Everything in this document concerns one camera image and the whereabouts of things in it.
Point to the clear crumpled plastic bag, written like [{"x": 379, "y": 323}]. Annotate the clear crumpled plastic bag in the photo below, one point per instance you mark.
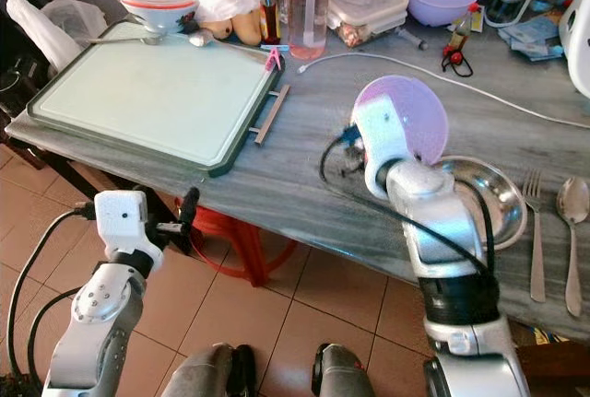
[{"x": 78, "y": 19}]

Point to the white appliance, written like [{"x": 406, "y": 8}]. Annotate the white appliance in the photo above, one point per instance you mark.
[{"x": 579, "y": 38}]

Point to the yellow capped sauce bottle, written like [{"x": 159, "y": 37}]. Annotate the yellow capped sauce bottle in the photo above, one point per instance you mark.
[{"x": 268, "y": 10}]

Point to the long white knotted bag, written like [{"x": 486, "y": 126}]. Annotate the long white knotted bag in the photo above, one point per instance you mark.
[{"x": 23, "y": 10}]

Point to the light green serving tray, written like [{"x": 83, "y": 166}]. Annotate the light green serving tray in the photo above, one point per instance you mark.
[{"x": 157, "y": 102}]

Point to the round stainless steel dish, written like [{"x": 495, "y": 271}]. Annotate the round stainless steel dish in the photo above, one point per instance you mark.
[{"x": 498, "y": 194}]

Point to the pink plastic clip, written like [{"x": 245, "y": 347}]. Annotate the pink plastic clip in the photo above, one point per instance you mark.
[{"x": 273, "y": 59}]

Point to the small steel spoon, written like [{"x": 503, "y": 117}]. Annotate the small steel spoon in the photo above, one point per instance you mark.
[{"x": 199, "y": 38}]

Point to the clear plastic food container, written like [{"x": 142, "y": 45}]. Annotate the clear plastic food container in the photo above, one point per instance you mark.
[{"x": 369, "y": 5}]

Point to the small grey pen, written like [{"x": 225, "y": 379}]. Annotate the small grey pen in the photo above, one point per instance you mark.
[{"x": 412, "y": 39}]

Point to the large stainless steel spoon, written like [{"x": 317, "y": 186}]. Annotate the large stainless steel spoon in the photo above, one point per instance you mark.
[{"x": 575, "y": 204}]

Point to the white bowl with red lid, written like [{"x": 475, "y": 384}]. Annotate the white bowl with red lid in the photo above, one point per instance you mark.
[{"x": 155, "y": 1}]

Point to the small red capped bottle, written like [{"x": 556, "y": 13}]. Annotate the small red capped bottle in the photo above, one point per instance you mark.
[{"x": 464, "y": 29}]

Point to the red plastic stool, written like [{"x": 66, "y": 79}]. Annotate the red plastic stool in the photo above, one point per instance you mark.
[{"x": 240, "y": 240}]

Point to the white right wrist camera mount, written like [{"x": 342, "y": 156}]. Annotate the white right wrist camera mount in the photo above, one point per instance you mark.
[{"x": 387, "y": 134}]

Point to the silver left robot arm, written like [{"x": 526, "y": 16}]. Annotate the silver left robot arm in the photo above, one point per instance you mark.
[{"x": 97, "y": 323}]

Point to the grey right robot leg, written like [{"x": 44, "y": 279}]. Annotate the grey right robot leg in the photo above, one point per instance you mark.
[{"x": 341, "y": 374}]

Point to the clear pink water bottle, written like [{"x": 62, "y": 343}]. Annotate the clear pink water bottle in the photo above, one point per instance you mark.
[{"x": 307, "y": 19}]

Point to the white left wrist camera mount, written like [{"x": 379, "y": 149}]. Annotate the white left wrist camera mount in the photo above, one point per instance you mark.
[{"x": 122, "y": 220}]

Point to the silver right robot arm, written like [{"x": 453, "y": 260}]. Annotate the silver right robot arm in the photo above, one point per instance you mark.
[{"x": 452, "y": 231}]

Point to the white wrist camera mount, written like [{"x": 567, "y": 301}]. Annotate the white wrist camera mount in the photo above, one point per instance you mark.
[
  {"x": 122, "y": 220},
  {"x": 387, "y": 134}
]

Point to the stainless steel fork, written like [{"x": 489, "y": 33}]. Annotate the stainless steel fork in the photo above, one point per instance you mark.
[{"x": 536, "y": 250}]

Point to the round pink plastic plate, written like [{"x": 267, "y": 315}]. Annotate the round pink plastic plate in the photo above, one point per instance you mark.
[{"x": 419, "y": 121}]

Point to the tan butternut squash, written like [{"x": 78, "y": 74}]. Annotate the tan butternut squash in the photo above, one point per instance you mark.
[{"x": 235, "y": 27}]

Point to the blue crumpled packet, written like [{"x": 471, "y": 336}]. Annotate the blue crumpled packet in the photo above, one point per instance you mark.
[{"x": 530, "y": 36}]

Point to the black round container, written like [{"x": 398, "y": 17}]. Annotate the black round container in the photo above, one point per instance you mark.
[{"x": 9, "y": 93}]

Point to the thin steel utensil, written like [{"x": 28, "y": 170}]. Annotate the thin steel utensil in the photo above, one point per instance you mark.
[{"x": 115, "y": 40}]

